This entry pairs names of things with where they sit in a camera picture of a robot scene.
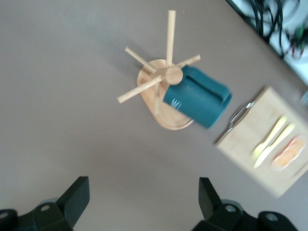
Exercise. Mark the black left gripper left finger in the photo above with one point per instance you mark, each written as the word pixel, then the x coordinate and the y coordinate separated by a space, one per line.
pixel 60 216

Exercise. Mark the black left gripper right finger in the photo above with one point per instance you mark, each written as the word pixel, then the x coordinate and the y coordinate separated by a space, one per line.
pixel 216 214

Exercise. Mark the teal mug with yellow inside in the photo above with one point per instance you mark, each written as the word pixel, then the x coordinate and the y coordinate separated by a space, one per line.
pixel 197 101

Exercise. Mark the yellow plastic knife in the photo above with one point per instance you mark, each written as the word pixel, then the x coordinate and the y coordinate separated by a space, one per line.
pixel 276 142

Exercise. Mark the yellow plastic fork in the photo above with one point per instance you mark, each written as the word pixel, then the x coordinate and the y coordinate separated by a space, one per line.
pixel 270 134

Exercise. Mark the wooden mug tree stand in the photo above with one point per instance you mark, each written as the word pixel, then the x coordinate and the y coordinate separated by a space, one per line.
pixel 173 74

